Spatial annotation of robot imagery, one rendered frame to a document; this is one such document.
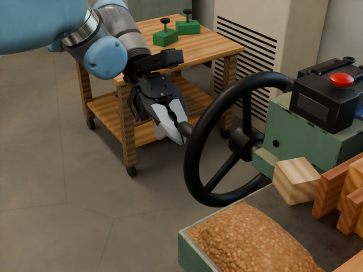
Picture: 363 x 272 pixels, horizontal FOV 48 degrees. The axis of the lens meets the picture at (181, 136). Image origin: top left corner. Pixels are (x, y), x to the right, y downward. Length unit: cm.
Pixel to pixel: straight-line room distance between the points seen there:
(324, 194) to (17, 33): 40
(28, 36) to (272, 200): 42
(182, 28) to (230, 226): 167
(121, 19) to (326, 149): 50
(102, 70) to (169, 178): 127
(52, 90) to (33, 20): 261
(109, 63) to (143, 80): 10
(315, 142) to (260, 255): 22
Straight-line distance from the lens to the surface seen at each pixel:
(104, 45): 71
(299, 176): 53
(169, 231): 171
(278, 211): 53
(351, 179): 52
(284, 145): 64
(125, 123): 177
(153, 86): 79
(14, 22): 18
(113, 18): 88
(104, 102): 221
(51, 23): 18
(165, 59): 73
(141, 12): 258
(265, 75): 72
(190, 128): 72
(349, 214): 50
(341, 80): 57
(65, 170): 207
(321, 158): 60
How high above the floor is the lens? 126
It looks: 35 degrees down
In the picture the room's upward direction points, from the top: straight up
